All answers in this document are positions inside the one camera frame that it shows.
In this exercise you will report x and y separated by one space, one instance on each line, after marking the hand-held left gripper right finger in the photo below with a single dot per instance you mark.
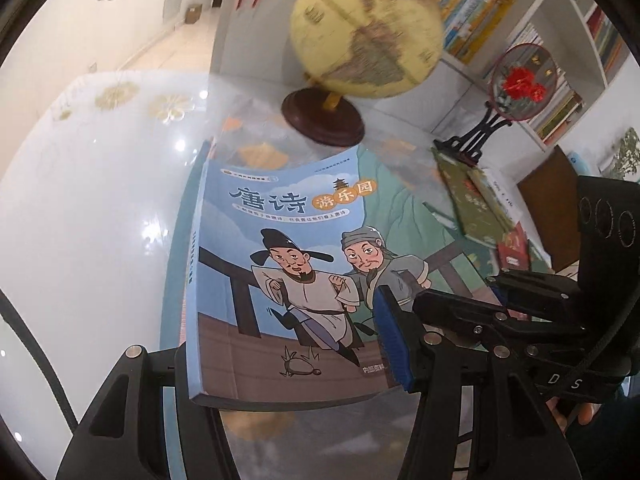
395 340

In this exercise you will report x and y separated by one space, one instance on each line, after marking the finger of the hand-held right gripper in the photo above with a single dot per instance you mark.
475 315
535 292

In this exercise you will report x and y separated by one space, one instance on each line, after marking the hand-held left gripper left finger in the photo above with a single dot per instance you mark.
170 375

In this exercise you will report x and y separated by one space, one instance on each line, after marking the red book with child picture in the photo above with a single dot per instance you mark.
515 247

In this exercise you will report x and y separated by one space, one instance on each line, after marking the olive green red insect book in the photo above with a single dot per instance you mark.
475 205

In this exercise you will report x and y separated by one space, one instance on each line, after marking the blue book with two men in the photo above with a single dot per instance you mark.
280 270

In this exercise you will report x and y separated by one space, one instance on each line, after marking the row of pale upright books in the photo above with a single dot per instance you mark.
560 105

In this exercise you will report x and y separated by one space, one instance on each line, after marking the row of red spined books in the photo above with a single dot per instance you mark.
605 45

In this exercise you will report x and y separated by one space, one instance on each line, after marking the row of dark and yellow books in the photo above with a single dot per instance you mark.
470 10

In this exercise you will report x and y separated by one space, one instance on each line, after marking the person's right hand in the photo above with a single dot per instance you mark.
575 412

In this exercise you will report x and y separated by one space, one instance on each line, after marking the brown wooden cabinet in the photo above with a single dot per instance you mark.
550 195

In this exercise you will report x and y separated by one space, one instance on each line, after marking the light blue tissue box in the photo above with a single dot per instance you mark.
580 161

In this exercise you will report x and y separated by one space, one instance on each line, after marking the tall potted plant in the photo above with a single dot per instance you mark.
625 155

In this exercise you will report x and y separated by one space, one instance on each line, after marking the round embroidered fan on stand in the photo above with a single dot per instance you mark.
525 80

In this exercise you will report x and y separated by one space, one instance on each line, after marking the yellow desk globe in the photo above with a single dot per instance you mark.
365 35

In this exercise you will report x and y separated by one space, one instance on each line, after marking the small cardboard box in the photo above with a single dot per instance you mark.
192 12

